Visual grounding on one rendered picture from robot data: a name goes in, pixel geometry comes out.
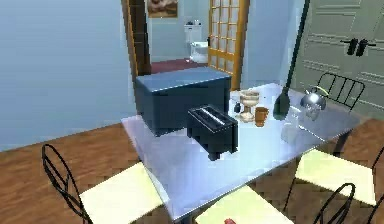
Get beige goblet vase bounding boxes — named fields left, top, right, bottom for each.
left=236, top=89, right=261, bottom=123

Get grey-green panelled double door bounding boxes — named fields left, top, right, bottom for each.
left=290, top=0, right=384, bottom=120

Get brown cup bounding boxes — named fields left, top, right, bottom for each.
left=254, top=106, right=270, bottom=128

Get clear glass jar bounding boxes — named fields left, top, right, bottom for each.
left=280, top=111, right=304, bottom=145

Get framed wall picture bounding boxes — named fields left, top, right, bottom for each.
left=146, top=0, right=179, bottom=19

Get white toilet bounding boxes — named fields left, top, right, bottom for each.
left=184, top=20, right=210, bottom=64

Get dark blue box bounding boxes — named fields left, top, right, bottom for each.
left=134, top=66, right=233, bottom=138

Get black toaster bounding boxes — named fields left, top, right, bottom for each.
left=186, top=104, right=240, bottom=162

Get brown wooden door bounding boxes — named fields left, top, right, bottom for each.
left=121, top=0, right=152, bottom=83

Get silver kettle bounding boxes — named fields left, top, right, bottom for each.
left=299, top=85, right=330, bottom=112

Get glass dining table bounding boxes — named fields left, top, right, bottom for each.
left=120, top=82, right=367, bottom=224

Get black wire chair cream seat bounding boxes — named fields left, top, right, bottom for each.
left=41, top=143, right=164, bottom=224
left=315, top=72, right=366, bottom=111
left=283, top=145, right=384, bottom=213
left=194, top=182, right=357, bottom=224

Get black door handle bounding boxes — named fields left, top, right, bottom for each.
left=339, top=37, right=359, bottom=56
left=355, top=38, right=377, bottom=57

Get yellow glazed room door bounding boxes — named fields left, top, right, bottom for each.
left=207, top=0, right=250, bottom=91

